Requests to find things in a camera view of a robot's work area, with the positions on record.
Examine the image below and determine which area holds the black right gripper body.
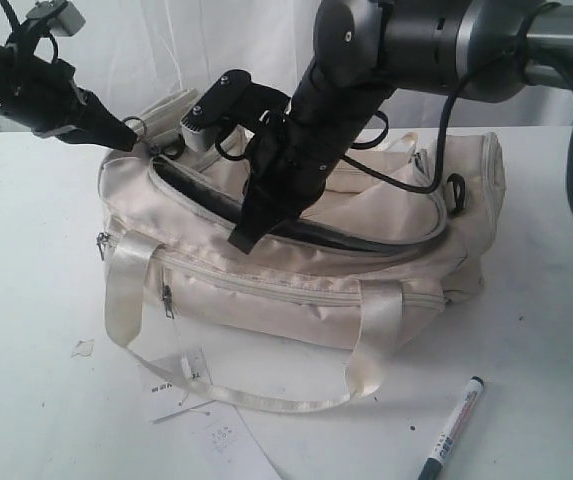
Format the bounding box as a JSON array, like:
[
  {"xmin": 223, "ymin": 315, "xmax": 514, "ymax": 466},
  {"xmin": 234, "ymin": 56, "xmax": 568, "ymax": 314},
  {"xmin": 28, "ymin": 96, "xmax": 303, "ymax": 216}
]
[{"xmin": 243, "ymin": 112, "xmax": 351, "ymax": 220}]

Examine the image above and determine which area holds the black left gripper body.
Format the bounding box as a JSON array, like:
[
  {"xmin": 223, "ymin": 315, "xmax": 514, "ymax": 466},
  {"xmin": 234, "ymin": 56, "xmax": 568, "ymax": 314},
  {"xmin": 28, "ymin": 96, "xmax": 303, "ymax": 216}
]
[{"xmin": 31, "ymin": 62, "xmax": 87, "ymax": 145}]

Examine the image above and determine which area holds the cream fabric duffel bag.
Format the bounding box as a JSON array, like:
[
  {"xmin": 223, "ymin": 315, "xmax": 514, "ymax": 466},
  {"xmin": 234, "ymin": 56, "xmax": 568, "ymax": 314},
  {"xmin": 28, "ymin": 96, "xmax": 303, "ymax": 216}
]
[{"xmin": 98, "ymin": 89, "xmax": 506, "ymax": 413}]

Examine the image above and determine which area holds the green and white marker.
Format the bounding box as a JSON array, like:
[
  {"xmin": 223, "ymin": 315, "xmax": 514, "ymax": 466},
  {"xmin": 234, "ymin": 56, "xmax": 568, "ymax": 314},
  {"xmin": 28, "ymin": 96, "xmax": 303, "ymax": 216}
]
[{"xmin": 418, "ymin": 376, "xmax": 484, "ymax": 480}]

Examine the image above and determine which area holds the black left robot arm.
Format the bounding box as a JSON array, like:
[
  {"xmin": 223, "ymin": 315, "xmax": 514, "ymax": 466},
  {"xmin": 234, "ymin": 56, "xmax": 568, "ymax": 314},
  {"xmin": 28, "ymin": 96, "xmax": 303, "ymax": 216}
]
[{"xmin": 0, "ymin": 45, "xmax": 137, "ymax": 151}]

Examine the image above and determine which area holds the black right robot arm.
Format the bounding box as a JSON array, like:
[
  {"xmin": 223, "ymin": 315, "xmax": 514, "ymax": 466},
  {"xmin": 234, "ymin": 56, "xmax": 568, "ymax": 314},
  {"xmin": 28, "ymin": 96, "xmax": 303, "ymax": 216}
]
[{"xmin": 229, "ymin": 1, "xmax": 573, "ymax": 252}]

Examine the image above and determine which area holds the white paper hang tag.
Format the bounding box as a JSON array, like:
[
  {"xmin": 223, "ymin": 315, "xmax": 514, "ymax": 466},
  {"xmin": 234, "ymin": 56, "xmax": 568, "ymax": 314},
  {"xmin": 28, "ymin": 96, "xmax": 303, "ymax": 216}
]
[{"xmin": 138, "ymin": 349, "xmax": 211, "ymax": 423}]

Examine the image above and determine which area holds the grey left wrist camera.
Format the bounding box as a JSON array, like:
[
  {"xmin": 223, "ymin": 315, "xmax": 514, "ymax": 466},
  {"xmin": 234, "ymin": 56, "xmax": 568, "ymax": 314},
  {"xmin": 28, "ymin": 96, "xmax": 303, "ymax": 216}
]
[{"xmin": 6, "ymin": 0, "xmax": 86, "ymax": 47}]

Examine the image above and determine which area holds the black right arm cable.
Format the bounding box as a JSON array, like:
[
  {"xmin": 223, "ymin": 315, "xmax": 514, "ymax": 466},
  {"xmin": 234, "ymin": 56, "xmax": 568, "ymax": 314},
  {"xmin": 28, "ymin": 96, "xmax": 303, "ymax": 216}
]
[{"xmin": 335, "ymin": 64, "xmax": 573, "ymax": 286}]

